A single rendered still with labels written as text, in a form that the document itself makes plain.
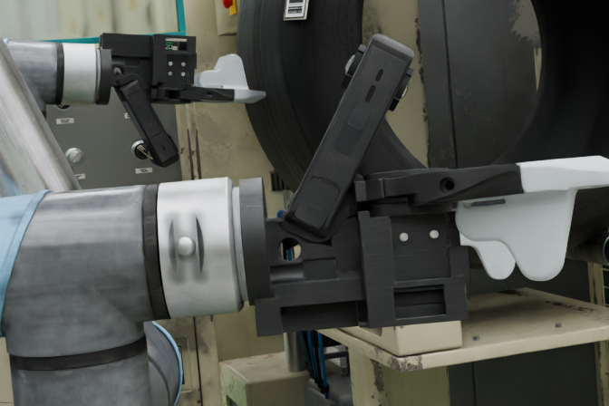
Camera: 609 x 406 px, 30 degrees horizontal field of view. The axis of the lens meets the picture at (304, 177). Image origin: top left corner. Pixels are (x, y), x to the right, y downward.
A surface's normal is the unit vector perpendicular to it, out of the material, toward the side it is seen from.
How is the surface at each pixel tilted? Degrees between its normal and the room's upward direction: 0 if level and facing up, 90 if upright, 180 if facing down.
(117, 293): 114
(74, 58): 61
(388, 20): 90
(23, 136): 74
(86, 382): 90
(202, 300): 134
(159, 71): 90
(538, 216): 84
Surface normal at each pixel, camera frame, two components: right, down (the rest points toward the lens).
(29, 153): 0.65, -0.29
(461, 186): -0.28, -0.05
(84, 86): 0.25, 0.49
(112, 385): 0.62, -0.01
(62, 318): 0.09, 0.04
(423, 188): -0.62, -0.01
